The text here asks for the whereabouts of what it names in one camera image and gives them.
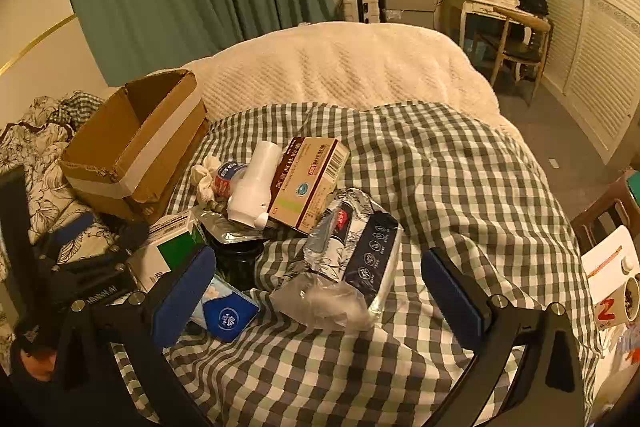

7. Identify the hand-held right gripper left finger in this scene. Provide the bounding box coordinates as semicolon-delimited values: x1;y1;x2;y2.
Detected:
55;245;217;427

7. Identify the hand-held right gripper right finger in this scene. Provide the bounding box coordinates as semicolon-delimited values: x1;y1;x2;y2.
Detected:
421;248;586;427

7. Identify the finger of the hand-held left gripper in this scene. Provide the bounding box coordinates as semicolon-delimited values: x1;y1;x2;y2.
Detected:
47;213;151;258

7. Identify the blue tissue packet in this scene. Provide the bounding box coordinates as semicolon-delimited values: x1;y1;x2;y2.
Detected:
187;274;261;343

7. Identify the silver foil blister pack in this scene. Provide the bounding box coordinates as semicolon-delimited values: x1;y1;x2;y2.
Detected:
196;207;271;249

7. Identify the brown cardboard box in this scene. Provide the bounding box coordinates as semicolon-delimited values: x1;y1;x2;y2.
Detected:
59;69;210;224

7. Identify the white plastic bottle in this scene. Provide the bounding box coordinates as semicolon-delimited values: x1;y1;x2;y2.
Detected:
227;141;285;230

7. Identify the red and white sachet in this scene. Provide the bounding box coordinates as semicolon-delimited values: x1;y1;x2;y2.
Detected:
305;202;356;260

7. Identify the person's left hand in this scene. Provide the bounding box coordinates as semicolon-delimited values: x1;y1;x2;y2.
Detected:
19;351;57;383

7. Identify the green and white box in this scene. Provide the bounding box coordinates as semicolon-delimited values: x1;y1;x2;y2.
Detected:
127;212;208;293

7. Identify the dark glass jar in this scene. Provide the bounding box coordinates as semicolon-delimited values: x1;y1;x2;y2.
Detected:
207;239;266;295

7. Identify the floral bedding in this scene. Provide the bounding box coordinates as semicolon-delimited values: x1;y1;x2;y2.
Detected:
0;92;131;268

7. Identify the floral tissue pack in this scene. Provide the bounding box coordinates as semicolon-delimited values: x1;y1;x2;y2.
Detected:
270;187;403;323

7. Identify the white crumpled cloth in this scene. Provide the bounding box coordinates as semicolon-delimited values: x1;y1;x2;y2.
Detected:
189;155;224;206

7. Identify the grey checkered blanket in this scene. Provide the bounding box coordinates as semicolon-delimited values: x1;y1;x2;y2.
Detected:
112;102;601;427

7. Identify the clear floss pick jar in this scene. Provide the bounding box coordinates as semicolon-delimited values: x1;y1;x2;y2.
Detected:
212;161;251;198

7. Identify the clear plastic bag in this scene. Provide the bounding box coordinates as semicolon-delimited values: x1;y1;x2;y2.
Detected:
272;274;376;334

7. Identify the white mug red print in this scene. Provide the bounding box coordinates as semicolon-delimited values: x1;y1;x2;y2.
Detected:
595;274;640;325

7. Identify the white paper box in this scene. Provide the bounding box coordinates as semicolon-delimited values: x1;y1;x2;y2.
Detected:
580;224;640;290

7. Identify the red-brown medicine box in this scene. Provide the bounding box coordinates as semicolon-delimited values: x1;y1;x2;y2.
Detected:
267;137;351;235

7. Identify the wooden stool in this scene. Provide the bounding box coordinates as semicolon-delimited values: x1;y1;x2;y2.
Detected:
570;167;640;253

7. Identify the cream textured blanket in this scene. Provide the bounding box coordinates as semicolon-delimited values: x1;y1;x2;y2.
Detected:
150;21;523;142

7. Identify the wooden chair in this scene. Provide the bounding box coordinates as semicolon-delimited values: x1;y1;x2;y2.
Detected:
472;6;553;88

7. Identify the white dressing table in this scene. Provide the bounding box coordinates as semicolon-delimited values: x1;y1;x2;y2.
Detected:
442;0;523;52

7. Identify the white louvered wardrobe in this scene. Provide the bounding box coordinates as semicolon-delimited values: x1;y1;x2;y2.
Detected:
537;0;640;165

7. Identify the olive bead bracelet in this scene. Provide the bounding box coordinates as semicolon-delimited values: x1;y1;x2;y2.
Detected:
192;198;231;214

